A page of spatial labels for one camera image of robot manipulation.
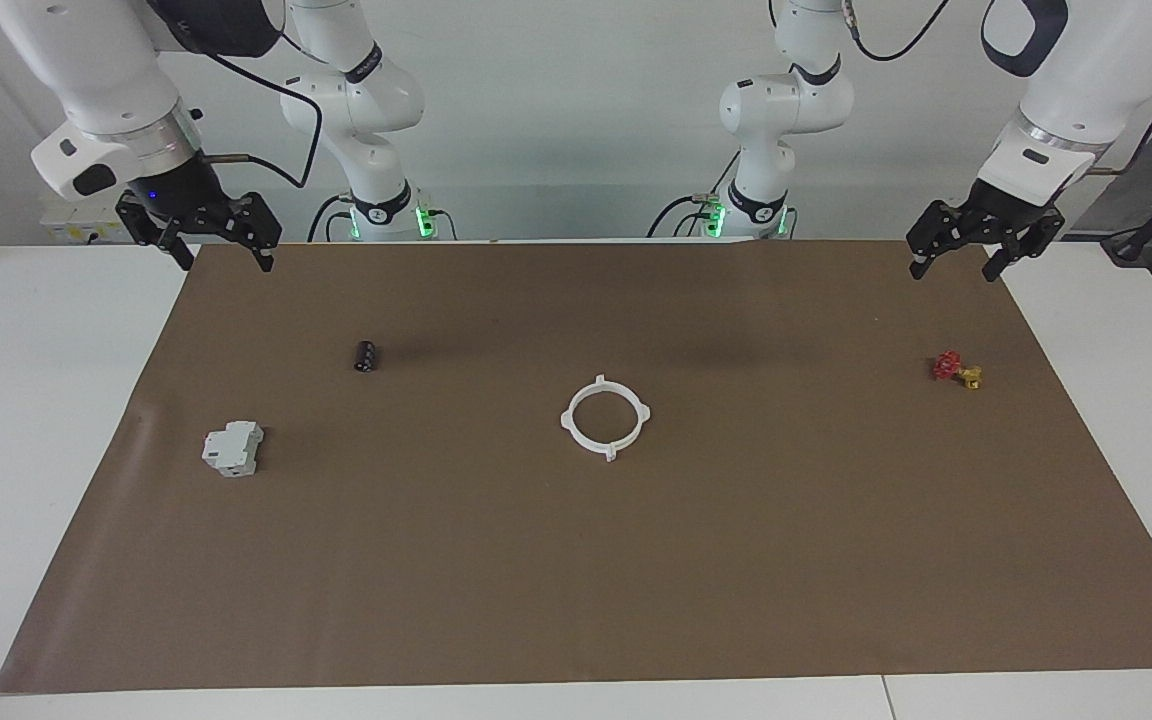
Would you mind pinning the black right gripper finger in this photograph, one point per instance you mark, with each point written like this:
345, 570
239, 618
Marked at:
149, 220
260, 220

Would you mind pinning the white wall socket box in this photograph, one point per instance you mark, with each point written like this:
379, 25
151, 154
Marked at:
71, 228

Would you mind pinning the small black cylinder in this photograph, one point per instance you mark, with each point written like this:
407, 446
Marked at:
367, 356

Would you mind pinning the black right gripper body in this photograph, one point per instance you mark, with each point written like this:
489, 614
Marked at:
186, 190

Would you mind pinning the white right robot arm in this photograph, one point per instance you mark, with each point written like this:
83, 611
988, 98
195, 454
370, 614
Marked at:
96, 70

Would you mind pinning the brown paper table mat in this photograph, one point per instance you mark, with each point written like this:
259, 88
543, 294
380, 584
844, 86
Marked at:
576, 560

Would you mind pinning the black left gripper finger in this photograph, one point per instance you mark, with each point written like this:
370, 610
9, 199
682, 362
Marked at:
1036, 235
934, 232

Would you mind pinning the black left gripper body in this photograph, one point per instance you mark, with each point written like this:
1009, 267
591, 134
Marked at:
996, 215

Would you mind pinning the grey circuit breaker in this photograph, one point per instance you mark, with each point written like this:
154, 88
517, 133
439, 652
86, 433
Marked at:
231, 450

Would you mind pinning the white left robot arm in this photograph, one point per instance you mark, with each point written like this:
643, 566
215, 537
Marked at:
1096, 70

